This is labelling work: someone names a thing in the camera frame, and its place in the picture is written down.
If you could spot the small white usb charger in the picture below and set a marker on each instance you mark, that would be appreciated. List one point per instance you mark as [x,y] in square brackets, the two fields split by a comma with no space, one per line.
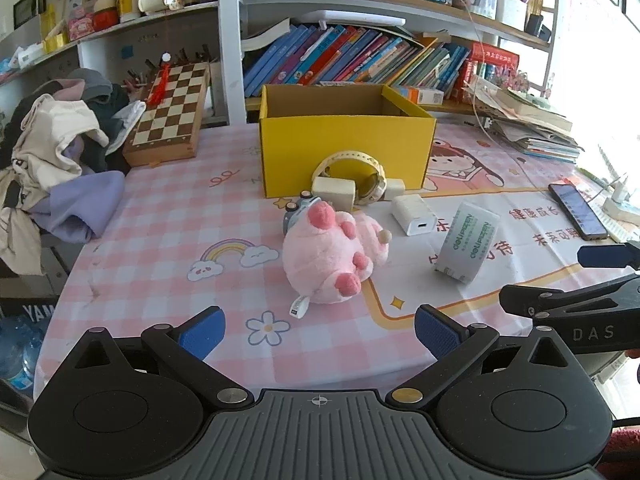
[394,188]

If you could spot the row of leaning books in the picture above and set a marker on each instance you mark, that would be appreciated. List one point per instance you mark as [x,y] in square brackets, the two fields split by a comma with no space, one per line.
[308,55]

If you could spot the white bookshelf frame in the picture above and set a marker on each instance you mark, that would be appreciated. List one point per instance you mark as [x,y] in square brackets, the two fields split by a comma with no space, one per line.
[224,24]

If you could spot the stack of papers and books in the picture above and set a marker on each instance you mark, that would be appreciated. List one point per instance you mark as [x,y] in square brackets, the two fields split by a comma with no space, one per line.
[523,121]

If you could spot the white power strip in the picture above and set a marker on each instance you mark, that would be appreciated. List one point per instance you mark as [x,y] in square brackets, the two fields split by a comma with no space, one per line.
[610,203]

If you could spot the orange white medicine box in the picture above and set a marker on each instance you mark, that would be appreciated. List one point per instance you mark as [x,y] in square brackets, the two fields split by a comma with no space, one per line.
[421,96]

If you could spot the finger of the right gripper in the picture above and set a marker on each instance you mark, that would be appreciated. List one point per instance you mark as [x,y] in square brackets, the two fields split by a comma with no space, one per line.
[526,301]
[615,256]

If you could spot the wooden chess board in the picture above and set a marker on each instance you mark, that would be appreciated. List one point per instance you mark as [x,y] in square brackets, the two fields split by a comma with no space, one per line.
[169,132]

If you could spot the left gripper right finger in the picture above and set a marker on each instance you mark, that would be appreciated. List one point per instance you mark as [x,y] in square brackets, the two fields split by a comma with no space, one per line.
[457,349]

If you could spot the yellow cardboard box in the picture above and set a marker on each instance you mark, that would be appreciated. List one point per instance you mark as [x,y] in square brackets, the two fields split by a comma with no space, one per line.
[302,126]

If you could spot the white tape roll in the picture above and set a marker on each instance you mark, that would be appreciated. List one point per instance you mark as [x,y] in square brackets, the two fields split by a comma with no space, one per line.
[466,246]

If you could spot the pile of clothes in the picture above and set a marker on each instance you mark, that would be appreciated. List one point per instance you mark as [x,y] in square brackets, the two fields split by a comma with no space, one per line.
[57,175]

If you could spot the pink plush pig toy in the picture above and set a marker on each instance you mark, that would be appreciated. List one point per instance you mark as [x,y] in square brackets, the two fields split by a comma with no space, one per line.
[328,254]

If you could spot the black smartphone on table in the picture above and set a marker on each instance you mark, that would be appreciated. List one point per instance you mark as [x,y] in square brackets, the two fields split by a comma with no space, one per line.
[582,217]

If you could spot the white rectangular eraser block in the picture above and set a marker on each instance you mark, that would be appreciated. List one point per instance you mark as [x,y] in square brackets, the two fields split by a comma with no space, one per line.
[339,193]

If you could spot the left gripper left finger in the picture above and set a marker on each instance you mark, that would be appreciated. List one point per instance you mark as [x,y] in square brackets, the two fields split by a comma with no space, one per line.
[183,349]

